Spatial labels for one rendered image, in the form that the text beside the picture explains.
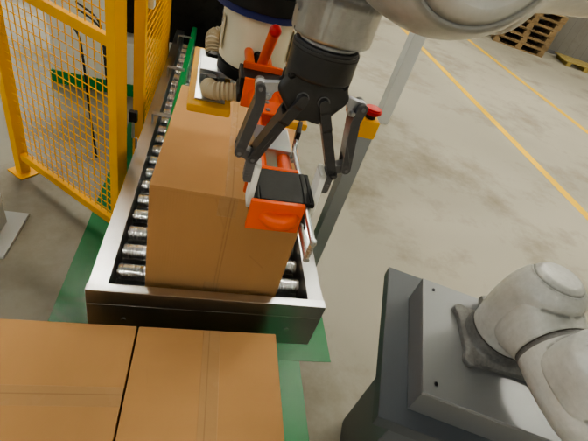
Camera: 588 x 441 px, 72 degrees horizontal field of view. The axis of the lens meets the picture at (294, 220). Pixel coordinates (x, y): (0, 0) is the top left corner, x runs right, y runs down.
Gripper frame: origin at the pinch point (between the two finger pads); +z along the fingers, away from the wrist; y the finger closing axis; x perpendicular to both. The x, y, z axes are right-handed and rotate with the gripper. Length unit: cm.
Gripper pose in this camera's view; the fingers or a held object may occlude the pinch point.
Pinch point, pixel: (283, 190)
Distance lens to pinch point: 56.2
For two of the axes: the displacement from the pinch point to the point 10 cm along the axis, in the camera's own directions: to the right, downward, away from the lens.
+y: -9.6, -1.2, -2.5
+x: 1.1, 6.6, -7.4
